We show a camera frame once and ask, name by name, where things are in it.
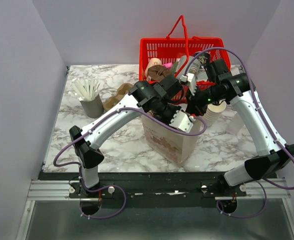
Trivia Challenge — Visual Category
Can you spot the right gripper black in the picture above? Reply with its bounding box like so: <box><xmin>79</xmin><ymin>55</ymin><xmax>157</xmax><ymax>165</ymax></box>
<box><xmin>184</xmin><ymin>83</ymin><xmax>224</xmax><ymax>118</ymax></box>

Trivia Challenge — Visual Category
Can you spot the stack of white paper cups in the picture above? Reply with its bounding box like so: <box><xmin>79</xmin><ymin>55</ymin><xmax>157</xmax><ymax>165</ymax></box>
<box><xmin>203</xmin><ymin>101</ymin><xmax>227</xmax><ymax>127</ymax></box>

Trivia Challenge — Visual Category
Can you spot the white paper takeout bag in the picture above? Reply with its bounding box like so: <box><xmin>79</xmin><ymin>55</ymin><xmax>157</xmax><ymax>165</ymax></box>
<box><xmin>141</xmin><ymin>115</ymin><xmax>198</xmax><ymax>167</ymax></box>

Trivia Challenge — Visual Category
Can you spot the brown cardboard cup carrier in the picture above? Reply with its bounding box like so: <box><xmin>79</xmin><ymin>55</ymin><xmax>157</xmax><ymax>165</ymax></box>
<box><xmin>103</xmin><ymin>83</ymin><xmax>133</xmax><ymax>112</ymax></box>

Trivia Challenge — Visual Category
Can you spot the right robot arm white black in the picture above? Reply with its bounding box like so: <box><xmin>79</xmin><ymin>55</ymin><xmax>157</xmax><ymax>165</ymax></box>
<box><xmin>183</xmin><ymin>59</ymin><xmax>294</xmax><ymax>196</ymax></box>

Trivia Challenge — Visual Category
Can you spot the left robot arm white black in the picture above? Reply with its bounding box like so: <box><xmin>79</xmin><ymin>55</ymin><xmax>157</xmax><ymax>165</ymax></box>
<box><xmin>69</xmin><ymin>75</ymin><xmax>183</xmax><ymax>198</ymax></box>

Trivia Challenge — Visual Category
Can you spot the grey printed cup in basket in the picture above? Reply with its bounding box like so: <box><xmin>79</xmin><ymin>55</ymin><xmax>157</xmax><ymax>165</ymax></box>
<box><xmin>175</xmin><ymin>55</ymin><xmax>200</xmax><ymax>81</ymax></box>

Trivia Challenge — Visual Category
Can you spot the brown fabric scrunchie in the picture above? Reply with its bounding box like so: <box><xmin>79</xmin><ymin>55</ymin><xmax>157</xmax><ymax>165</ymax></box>
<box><xmin>146</xmin><ymin>65</ymin><xmax>171</xmax><ymax>82</ymax></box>

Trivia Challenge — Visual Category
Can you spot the black printed cup in basket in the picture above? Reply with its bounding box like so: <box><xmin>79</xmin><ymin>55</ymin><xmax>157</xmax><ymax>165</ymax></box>
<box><xmin>192</xmin><ymin>51</ymin><xmax>211</xmax><ymax>72</ymax></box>

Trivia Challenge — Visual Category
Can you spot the pink item in basket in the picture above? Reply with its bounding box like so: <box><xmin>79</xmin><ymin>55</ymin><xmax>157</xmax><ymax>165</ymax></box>
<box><xmin>162</xmin><ymin>62</ymin><xmax>173</xmax><ymax>69</ymax></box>

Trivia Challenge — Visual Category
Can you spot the clear plastic water bottle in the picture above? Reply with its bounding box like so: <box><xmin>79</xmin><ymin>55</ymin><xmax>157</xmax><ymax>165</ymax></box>
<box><xmin>227</xmin><ymin>112</ymin><xmax>244</xmax><ymax>135</ymax></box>

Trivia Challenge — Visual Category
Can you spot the beige cup in basket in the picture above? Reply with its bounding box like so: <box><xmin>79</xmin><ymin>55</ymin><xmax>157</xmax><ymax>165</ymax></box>
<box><xmin>144</xmin><ymin>57</ymin><xmax>162</xmax><ymax>78</ymax></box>

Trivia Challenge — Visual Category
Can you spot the red plastic shopping basket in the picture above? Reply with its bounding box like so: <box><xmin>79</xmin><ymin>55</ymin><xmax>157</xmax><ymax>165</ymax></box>
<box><xmin>138</xmin><ymin>14</ymin><xmax>234</xmax><ymax>105</ymax></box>

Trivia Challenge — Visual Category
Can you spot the grey felt straw holder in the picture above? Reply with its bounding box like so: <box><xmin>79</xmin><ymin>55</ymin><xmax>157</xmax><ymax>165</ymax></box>
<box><xmin>80</xmin><ymin>94</ymin><xmax>104</xmax><ymax>118</ymax></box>

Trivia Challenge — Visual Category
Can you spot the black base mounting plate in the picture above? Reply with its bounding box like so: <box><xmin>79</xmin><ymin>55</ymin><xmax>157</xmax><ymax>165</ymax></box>
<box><xmin>36</xmin><ymin>171</ymin><xmax>247</xmax><ymax>209</ymax></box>

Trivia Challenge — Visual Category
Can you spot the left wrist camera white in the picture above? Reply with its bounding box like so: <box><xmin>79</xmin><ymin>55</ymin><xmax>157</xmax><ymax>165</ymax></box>
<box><xmin>169</xmin><ymin>110</ymin><xmax>193</xmax><ymax>133</ymax></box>

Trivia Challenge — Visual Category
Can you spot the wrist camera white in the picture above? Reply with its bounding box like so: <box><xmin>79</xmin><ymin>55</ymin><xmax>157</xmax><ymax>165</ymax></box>
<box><xmin>180</xmin><ymin>73</ymin><xmax>197</xmax><ymax>96</ymax></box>
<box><xmin>169</xmin><ymin>110</ymin><xmax>193</xmax><ymax>133</ymax></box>

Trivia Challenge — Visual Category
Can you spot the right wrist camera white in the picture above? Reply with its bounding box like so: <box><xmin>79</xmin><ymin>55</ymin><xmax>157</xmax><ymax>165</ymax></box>
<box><xmin>180</xmin><ymin>73</ymin><xmax>197</xmax><ymax>96</ymax></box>

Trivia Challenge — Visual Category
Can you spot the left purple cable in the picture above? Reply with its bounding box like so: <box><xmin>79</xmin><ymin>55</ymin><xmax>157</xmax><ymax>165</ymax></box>
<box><xmin>53</xmin><ymin>106</ymin><xmax>208</xmax><ymax>220</ymax></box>

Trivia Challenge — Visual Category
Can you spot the purple cable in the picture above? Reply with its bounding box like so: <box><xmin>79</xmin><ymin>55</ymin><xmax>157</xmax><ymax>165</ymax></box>
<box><xmin>184</xmin><ymin>46</ymin><xmax>294</xmax><ymax>219</ymax></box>
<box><xmin>53</xmin><ymin>106</ymin><xmax>208</xmax><ymax>220</ymax></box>

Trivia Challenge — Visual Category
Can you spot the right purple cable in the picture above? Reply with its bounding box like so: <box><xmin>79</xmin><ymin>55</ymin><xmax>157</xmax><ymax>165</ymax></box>
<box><xmin>184</xmin><ymin>46</ymin><xmax>294</xmax><ymax>219</ymax></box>

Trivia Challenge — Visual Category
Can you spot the aluminium rail frame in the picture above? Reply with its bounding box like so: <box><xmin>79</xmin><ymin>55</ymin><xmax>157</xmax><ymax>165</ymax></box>
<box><xmin>16</xmin><ymin>180</ymin><xmax>294</xmax><ymax>240</ymax></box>

